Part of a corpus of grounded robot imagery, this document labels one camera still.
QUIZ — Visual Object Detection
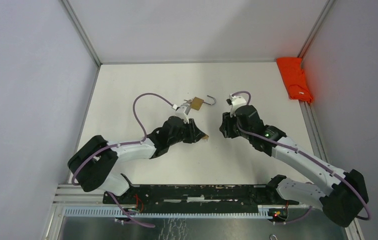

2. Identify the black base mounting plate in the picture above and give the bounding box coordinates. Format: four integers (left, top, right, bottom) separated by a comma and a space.
102, 184, 299, 214

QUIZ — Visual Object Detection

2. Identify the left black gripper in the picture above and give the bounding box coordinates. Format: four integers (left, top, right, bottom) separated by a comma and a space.
168, 118, 205, 146

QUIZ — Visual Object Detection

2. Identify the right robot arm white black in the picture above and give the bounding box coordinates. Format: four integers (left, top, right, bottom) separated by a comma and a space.
219, 105, 371, 228

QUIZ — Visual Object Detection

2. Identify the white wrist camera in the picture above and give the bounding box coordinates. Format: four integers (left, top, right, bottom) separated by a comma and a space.
226, 94, 247, 117
172, 103, 192, 124

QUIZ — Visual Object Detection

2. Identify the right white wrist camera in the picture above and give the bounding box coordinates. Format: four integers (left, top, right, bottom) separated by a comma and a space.
226, 94, 247, 117

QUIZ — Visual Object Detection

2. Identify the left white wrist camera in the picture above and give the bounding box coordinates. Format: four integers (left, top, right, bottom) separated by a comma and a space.
172, 103, 192, 124

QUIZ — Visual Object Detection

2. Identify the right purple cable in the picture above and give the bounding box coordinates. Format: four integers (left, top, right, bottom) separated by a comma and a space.
231, 91, 372, 225

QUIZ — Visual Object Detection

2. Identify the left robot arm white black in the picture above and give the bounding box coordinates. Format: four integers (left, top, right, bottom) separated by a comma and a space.
67, 116, 209, 204

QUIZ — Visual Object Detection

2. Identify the orange folded cloth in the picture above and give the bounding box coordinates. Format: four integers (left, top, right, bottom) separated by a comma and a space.
276, 57, 314, 104

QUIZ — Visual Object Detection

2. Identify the large brass padlock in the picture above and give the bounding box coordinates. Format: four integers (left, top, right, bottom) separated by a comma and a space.
190, 95, 217, 111

